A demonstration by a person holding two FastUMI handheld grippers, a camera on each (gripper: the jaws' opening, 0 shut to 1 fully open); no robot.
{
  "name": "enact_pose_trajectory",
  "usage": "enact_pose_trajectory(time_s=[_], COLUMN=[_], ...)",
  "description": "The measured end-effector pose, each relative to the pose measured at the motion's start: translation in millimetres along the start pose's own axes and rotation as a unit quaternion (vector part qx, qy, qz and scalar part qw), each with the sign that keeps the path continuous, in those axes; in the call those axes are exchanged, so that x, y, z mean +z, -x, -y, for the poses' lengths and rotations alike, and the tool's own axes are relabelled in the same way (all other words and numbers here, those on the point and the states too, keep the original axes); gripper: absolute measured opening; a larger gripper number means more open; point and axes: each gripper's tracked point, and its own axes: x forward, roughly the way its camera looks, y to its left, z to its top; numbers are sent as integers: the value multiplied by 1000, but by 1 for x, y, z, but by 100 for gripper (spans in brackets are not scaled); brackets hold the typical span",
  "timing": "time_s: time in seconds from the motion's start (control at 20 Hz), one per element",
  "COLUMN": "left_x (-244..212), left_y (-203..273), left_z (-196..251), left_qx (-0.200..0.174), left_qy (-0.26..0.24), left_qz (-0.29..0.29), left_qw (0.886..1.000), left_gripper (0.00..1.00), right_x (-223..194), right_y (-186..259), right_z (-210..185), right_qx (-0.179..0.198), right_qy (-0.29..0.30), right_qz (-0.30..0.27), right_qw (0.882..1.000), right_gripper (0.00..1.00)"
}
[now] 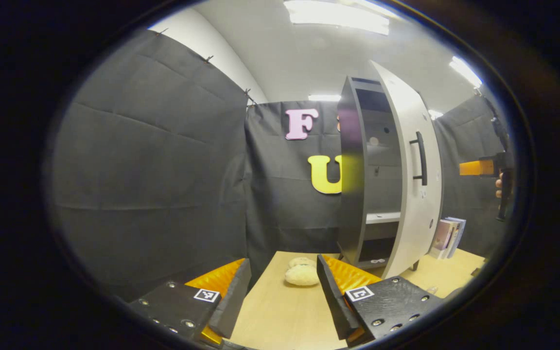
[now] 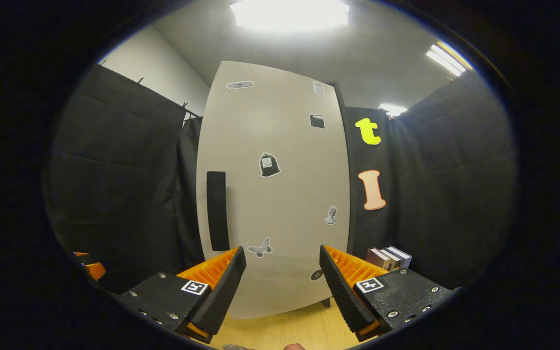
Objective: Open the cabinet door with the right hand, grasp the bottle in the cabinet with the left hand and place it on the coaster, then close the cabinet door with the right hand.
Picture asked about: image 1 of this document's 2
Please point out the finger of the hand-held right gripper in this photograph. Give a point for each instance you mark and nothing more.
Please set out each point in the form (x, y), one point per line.
(477, 168)

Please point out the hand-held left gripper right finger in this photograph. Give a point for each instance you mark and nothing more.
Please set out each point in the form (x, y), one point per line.
(331, 301)

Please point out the white spine book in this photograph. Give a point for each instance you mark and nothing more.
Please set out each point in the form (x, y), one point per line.
(453, 238)

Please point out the white cabinet shelf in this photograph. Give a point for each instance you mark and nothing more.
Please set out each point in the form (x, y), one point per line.
(382, 218)

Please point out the ceiling light panel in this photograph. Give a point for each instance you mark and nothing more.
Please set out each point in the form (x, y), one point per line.
(324, 97)
(435, 114)
(465, 72)
(336, 14)

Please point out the dark grey cabinet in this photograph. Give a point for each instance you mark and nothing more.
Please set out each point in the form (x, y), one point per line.
(353, 218)

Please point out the black backdrop cloth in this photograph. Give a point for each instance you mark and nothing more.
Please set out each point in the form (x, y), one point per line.
(153, 170)

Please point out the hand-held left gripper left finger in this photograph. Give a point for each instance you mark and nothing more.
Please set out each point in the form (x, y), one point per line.
(234, 301)

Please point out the grey cabinet door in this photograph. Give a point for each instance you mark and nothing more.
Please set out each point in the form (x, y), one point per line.
(409, 233)

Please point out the cream plush toy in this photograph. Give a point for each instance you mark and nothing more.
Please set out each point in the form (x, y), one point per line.
(302, 276)

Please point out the grey blue spine book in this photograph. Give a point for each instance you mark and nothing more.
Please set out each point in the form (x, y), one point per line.
(460, 231)

